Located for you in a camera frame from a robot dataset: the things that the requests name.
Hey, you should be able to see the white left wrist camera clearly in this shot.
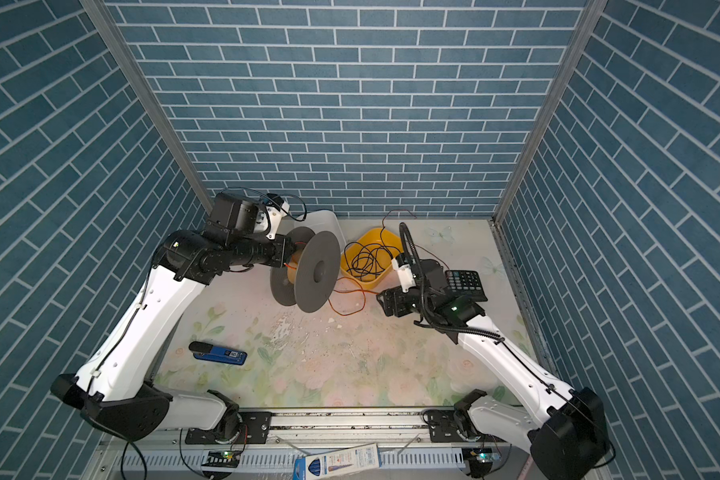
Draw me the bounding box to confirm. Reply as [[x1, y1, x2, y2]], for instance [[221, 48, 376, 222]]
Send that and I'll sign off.
[[262, 193, 290, 240]]

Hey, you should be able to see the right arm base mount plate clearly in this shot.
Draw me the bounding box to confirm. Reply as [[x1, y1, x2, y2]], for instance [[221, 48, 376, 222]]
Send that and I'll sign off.
[[421, 409, 505, 443]]

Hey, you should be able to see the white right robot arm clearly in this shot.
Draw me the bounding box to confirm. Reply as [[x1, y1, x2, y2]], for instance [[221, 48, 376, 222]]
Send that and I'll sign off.
[[377, 256, 612, 479]]

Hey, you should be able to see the yellow plastic tub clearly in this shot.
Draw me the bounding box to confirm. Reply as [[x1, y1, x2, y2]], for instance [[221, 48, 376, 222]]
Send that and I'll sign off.
[[340, 227, 403, 289]]

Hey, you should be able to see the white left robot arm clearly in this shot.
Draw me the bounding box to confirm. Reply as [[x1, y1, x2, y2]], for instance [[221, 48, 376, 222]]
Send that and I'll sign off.
[[50, 191, 296, 443]]

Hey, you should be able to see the white plastic tub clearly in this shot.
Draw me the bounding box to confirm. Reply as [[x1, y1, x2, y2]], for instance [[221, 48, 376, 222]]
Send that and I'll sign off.
[[300, 209, 347, 250]]

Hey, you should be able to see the metal frame corner post left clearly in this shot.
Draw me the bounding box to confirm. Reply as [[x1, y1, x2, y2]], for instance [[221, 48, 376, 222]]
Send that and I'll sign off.
[[80, 0, 213, 215]]

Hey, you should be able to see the white blue pen box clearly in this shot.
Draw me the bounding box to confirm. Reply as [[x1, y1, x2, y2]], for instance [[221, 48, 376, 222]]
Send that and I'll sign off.
[[292, 444, 381, 480]]

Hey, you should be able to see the metal frame corner post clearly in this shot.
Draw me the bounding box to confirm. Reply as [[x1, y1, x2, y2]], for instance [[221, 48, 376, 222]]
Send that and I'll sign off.
[[493, 0, 607, 225], [80, 0, 213, 215]]

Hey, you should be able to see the dark grey perforated spool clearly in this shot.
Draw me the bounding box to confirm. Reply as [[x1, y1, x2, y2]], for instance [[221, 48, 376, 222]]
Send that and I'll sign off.
[[270, 227, 341, 313]]

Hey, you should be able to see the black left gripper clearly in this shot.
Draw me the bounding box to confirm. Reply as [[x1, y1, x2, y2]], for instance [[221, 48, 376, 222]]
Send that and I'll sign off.
[[227, 231, 300, 268]]

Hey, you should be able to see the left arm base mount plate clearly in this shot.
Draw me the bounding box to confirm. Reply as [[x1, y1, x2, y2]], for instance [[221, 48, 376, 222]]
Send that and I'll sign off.
[[184, 411, 273, 445]]

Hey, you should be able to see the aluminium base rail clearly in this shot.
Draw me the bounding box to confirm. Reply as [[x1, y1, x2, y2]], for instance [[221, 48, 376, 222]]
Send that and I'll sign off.
[[82, 407, 609, 479]]

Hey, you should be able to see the black tangled cable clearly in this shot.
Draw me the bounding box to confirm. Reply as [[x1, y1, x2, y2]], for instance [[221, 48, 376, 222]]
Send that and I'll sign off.
[[343, 226, 403, 282]]

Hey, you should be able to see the metal frame corner post right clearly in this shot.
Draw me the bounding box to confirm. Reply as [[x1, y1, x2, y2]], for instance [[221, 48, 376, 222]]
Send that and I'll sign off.
[[493, 0, 607, 225]]

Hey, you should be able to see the black desk calculator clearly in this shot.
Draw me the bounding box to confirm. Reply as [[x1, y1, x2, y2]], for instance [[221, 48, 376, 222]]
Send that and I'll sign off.
[[445, 270, 488, 302]]

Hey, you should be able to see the blue black utility knife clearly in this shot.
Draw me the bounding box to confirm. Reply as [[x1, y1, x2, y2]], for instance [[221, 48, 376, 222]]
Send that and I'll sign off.
[[189, 341, 247, 366]]

